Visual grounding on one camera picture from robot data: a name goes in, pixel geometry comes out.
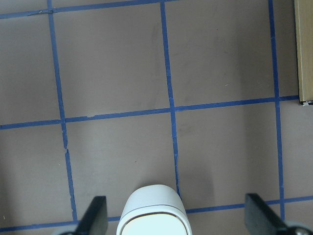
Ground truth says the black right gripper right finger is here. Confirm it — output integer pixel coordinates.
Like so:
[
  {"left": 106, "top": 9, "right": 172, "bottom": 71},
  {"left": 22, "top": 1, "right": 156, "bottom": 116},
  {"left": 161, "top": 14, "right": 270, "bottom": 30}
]
[{"left": 245, "top": 193, "right": 292, "bottom": 235}]

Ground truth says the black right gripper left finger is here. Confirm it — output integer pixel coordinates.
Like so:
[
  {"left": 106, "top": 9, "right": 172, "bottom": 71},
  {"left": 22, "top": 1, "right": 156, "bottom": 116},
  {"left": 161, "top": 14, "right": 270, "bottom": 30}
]
[{"left": 73, "top": 196, "right": 108, "bottom": 235}]

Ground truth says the white trash can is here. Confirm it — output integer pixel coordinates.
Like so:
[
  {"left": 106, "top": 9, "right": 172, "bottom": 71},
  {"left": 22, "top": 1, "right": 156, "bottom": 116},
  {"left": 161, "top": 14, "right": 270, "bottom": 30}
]
[{"left": 116, "top": 185, "right": 193, "bottom": 235}]

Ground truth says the light wooden furniture panel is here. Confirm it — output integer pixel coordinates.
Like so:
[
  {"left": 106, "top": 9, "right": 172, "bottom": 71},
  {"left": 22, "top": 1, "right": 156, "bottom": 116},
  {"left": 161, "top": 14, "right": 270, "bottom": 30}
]
[{"left": 294, "top": 0, "right": 313, "bottom": 106}]

